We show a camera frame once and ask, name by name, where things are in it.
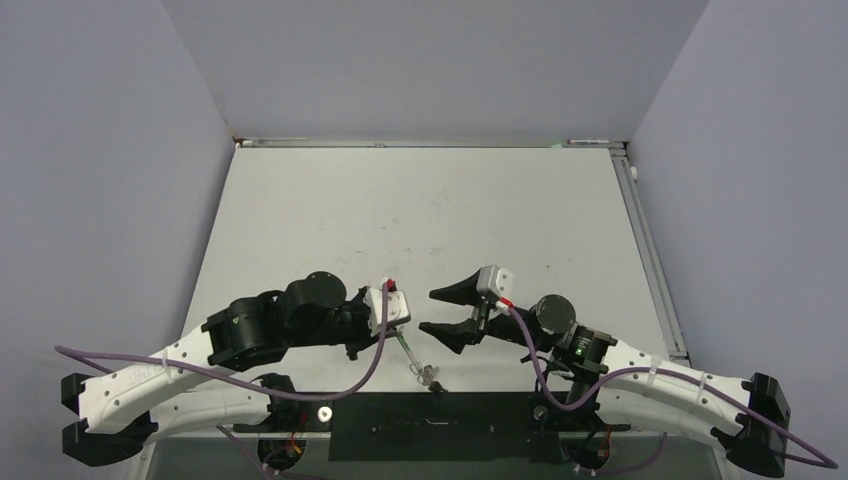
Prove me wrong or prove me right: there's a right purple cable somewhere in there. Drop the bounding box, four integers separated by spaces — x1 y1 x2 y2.
503 301 839 476

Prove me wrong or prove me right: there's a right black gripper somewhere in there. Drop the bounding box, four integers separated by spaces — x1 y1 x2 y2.
420 270 554 352

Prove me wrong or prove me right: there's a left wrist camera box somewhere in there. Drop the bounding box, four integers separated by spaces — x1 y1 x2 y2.
363 287 412 336

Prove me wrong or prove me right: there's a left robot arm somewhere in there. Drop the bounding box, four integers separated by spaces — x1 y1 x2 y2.
60 271 411 467

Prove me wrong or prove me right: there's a marker pen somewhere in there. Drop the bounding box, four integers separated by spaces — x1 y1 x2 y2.
566 139 612 147

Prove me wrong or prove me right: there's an aluminium rail edge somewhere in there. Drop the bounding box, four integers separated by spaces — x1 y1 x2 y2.
609 148 691 366
234 138 626 150

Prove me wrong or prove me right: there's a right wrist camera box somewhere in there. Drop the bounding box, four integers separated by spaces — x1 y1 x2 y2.
475 265 514 299

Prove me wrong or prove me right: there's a perforated metal key plate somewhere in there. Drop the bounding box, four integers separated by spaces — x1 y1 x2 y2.
395 327 439 388

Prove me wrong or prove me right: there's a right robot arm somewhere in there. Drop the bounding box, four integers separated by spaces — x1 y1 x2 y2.
419 265 791 478

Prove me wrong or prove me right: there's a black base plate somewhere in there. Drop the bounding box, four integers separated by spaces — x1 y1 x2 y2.
236 392 629 463

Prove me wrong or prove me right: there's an aluminium rail right edge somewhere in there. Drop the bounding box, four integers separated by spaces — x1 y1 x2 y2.
609 148 691 366

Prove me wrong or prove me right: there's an aluminium rail back edge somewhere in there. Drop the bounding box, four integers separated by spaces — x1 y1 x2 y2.
234 138 626 150

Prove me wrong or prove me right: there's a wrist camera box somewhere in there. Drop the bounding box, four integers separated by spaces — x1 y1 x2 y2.
363 287 412 336
475 265 514 299

